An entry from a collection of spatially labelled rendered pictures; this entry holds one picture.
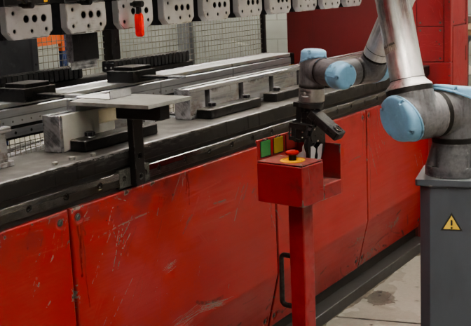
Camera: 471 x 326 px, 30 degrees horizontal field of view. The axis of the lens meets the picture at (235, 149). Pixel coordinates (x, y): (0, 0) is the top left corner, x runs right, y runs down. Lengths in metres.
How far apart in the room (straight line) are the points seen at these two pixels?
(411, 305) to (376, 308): 0.14
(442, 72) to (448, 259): 1.94
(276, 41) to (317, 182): 7.70
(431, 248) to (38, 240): 0.98
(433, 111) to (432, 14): 1.99
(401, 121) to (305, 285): 0.68
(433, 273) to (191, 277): 0.70
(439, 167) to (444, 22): 1.93
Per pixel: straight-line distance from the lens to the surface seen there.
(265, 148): 2.54
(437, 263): 2.33
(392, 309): 3.56
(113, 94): 2.31
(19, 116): 2.53
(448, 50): 4.14
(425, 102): 2.17
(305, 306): 2.64
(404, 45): 2.19
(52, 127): 2.29
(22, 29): 2.16
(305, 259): 2.59
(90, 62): 2.39
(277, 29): 10.14
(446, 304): 2.36
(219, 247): 2.68
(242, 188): 2.76
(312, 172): 2.47
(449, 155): 2.27
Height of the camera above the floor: 1.28
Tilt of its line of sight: 11 degrees down
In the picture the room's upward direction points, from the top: 3 degrees counter-clockwise
